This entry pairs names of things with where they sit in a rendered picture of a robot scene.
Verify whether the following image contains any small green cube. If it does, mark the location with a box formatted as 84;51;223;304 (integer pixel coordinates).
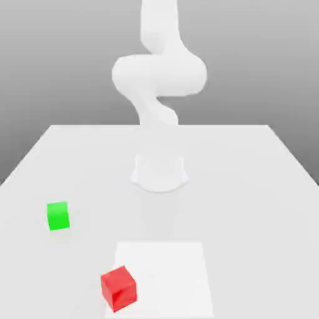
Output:
46;201;71;232

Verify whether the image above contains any small red cube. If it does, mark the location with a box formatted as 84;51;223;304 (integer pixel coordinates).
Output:
100;265;138;314

